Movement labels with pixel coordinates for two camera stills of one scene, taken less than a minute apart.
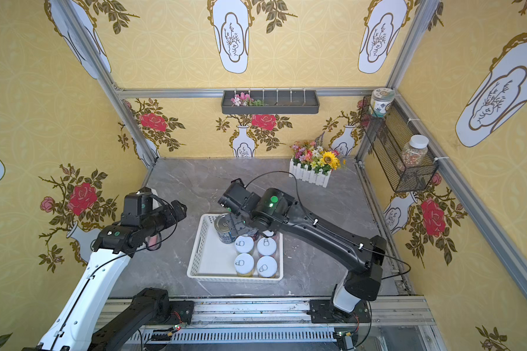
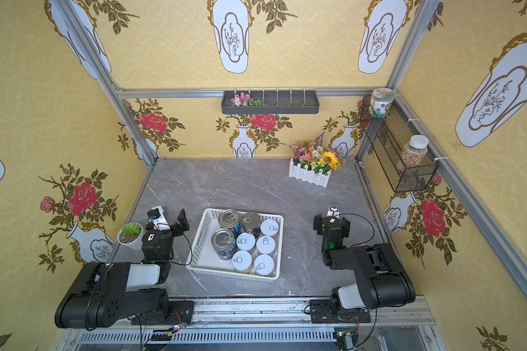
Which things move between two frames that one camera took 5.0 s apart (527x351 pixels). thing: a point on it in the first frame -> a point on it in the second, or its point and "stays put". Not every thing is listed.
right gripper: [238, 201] -> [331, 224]
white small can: [244, 244] stays put
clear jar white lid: [414, 152] stays put
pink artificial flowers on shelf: [243, 100] stays put
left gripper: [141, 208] -> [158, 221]
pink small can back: [266, 246] stays put
